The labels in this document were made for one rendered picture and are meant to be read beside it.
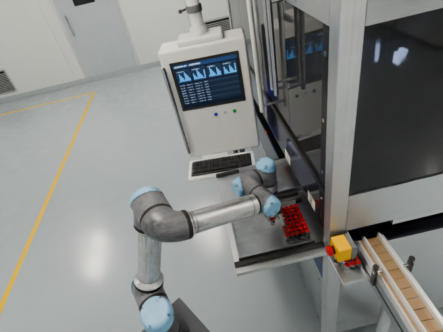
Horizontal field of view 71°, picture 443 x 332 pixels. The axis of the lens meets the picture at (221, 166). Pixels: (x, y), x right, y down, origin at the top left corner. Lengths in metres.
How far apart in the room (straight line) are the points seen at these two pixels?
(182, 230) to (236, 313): 1.41
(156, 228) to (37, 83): 6.46
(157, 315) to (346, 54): 1.04
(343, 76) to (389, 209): 0.64
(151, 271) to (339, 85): 0.90
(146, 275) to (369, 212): 0.88
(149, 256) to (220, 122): 1.12
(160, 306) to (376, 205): 0.89
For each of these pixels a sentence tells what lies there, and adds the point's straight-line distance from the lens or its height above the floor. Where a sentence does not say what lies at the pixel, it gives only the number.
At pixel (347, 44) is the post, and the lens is 0.90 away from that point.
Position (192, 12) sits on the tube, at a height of 1.70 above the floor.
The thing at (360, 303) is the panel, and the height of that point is 0.38.
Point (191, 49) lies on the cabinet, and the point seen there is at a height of 1.53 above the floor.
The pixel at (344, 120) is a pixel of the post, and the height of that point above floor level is 1.54.
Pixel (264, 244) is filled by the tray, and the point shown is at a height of 0.88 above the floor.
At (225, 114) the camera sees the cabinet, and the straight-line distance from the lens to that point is 2.02.
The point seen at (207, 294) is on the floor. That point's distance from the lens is 2.43.
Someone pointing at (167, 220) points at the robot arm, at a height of 1.39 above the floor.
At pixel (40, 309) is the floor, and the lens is 2.99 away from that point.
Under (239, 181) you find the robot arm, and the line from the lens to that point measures 1.21.
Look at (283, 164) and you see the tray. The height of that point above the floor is 0.88.
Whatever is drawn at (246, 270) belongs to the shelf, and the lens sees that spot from 1.42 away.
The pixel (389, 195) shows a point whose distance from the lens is 1.31.
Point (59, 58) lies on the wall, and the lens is 6.96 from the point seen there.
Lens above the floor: 2.07
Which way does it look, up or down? 38 degrees down
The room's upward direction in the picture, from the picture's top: 13 degrees counter-clockwise
